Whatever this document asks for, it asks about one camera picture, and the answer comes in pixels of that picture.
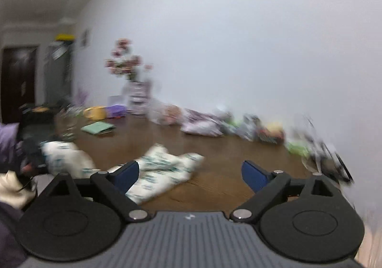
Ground cream teal flower garment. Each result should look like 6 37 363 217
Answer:
42 141 204 205

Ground black box with yellow item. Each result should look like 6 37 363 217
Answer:
258 122 285 145

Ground green tissue pack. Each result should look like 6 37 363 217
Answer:
286 142 310 158

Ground green folded paper card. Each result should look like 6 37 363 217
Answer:
81 121 115 136

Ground yellow cup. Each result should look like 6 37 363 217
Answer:
83 106 107 121

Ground clear plastic bag with snacks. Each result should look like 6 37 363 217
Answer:
147 99 183 126

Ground clear glass jar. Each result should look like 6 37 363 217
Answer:
56 106 78 142

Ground floral lilac fabric pouch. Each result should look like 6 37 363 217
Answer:
181 109 223 137

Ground dark wooden door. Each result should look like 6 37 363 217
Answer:
1 46 38 124

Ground white charging cables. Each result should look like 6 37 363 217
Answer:
301 113 354 188

